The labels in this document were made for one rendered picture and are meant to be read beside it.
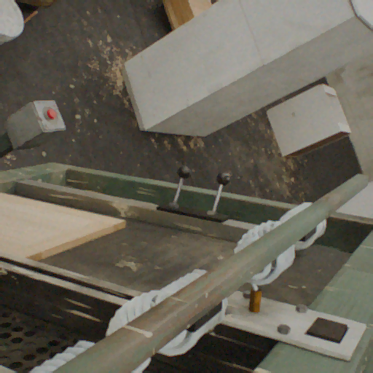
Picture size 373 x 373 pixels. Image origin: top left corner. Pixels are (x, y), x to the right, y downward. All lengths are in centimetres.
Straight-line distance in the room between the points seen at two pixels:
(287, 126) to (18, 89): 372
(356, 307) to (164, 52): 337
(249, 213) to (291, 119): 479
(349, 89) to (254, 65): 601
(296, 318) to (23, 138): 146
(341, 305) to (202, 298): 45
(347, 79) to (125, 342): 935
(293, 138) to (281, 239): 579
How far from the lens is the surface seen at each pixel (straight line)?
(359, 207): 490
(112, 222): 144
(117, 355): 34
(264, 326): 73
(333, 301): 85
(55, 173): 195
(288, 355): 69
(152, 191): 178
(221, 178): 145
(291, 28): 362
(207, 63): 384
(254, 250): 52
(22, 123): 203
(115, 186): 186
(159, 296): 46
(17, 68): 350
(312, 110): 631
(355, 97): 955
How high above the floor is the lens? 221
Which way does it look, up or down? 31 degrees down
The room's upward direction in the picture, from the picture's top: 66 degrees clockwise
